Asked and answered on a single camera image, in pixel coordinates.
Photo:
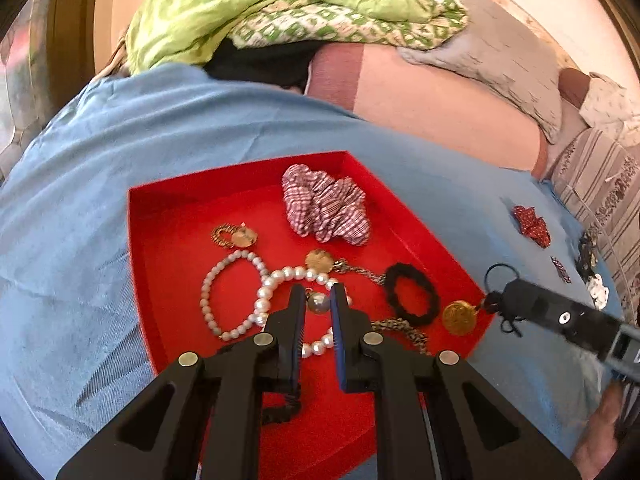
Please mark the stained glass wooden door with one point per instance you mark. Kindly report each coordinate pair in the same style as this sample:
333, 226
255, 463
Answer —
49, 51

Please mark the pink folded blanket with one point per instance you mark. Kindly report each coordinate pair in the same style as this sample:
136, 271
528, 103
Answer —
376, 84

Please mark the black cloth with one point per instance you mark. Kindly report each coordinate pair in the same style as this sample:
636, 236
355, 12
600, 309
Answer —
282, 65

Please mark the gold ring brooch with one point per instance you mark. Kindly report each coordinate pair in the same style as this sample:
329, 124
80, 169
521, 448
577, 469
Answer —
230, 236

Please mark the white patterned cloth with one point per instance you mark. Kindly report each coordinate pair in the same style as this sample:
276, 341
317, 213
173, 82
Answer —
612, 109

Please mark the gold coin pendant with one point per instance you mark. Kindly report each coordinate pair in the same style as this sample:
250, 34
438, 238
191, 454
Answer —
459, 318

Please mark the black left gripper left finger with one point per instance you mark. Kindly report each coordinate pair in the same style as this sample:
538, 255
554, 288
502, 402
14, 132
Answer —
200, 417

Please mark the green quilt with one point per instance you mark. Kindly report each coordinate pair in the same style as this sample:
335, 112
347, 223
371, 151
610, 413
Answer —
191, 31

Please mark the grey pillow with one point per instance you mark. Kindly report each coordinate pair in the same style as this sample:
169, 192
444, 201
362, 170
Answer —
498, 50

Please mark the plaid red white scrunchie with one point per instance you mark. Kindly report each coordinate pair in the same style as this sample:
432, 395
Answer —
317, 204

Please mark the red tray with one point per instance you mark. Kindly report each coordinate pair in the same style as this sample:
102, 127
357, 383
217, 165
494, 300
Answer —
172, 254

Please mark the small striped hair clip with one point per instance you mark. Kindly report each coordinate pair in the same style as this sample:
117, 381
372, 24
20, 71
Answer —
562, 272

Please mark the dark grey hair accessory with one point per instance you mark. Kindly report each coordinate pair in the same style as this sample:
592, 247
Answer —
587, 258

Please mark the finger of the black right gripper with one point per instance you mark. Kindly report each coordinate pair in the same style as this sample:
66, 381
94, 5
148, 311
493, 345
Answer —
579, 324

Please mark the person's right hand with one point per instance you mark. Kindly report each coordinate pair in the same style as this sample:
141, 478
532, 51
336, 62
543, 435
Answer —
597, 445

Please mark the striped floral cushion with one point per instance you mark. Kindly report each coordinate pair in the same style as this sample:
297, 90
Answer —
597, 180

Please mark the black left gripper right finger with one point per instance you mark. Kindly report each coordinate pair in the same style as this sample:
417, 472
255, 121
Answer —
436, 417

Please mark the blue bed sheet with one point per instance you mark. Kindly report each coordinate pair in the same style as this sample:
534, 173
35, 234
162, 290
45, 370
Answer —
72, 354

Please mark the red polka dot scrunchie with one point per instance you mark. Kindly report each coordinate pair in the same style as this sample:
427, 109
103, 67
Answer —
532, 226

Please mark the gold pendant with chain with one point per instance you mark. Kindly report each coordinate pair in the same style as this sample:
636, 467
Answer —
323, 262

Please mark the white floral scrunchie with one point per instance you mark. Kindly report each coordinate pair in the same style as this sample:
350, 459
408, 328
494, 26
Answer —
598, 291

